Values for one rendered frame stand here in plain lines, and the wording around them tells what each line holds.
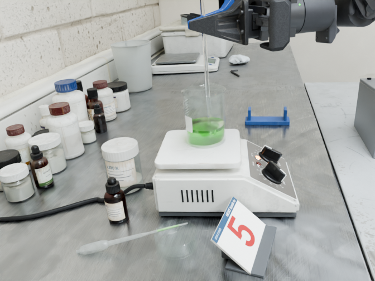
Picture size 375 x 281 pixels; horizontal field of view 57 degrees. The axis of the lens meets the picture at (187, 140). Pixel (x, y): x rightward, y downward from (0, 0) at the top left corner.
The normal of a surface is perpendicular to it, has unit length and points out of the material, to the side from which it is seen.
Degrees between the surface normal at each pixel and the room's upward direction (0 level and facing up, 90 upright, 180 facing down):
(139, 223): 0
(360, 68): 90
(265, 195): 90
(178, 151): 0
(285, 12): 90
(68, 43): 90
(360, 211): 0
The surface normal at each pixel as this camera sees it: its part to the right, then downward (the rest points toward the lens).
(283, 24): 0.25, 0.39
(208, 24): -0.04, 0.42
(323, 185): -0.07, -0.91
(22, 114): 0.98, 0.02
